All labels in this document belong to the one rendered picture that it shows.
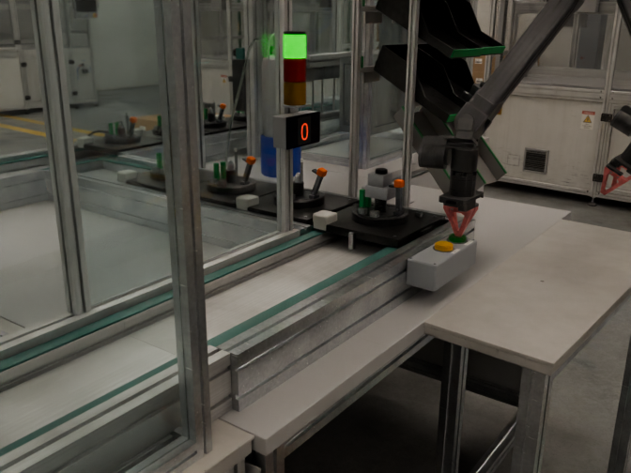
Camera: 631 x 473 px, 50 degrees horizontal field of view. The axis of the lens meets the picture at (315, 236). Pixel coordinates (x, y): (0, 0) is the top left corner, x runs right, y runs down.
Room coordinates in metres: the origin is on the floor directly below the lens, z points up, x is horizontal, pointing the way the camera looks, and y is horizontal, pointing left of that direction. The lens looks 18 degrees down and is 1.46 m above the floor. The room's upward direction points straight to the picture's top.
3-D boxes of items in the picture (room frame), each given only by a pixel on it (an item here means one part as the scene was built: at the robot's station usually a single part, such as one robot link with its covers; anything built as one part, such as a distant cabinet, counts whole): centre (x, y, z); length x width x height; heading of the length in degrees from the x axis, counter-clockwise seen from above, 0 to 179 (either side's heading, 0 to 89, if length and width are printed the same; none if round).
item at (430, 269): (1.41, -0.28, 0.93); 0.21 x 0.07 x 0.06; 144
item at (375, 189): (1.62, -0.15, 1.06); 0.08 x 0.04 x 0.07; 54
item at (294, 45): (1.53, 0.05, 1.38); 0.05 x 0.05 x 0.05
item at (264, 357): (1.30, -0.12, 0.91); 0.89 x 0.06 x 0.11; 144
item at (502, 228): (1.87, 0.20, 0.84); 1.50 x 1.41 x 0.03; 144
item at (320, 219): (1.59, -0.02, 0.97); 0.05 x 0.05 x 0.04; 54
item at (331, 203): (1.76, 0.05, 1.01); 0.24 x 0.24 x 0.13; 54
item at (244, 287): (1.38, 0.04, 0.91); 0.84 x 0.28 x 0.10; 144
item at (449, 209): (1.48, -0.33, 1.02); 0.07 x 0.07 x 0.09; 54
